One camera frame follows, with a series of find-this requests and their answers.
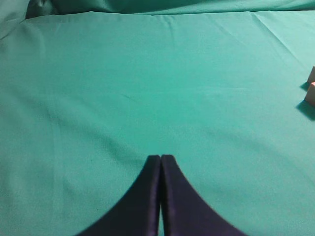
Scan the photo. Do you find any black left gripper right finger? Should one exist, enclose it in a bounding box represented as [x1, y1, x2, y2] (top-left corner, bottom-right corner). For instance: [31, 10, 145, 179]
[161, 155, 245, 236]

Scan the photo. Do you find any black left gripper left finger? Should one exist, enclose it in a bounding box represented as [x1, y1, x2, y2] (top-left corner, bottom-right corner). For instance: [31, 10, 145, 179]
[79, 155, 160, 236]

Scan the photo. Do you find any placed pink cube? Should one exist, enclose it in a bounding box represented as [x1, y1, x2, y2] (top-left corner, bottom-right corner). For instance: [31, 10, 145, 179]
[305, 82, 315, 107]
[307, 66, 315, 83]

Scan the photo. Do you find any green cloth backdrop and cover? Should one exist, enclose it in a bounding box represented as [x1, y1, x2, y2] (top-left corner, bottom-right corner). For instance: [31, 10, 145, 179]
[0, 0, 315, 236]

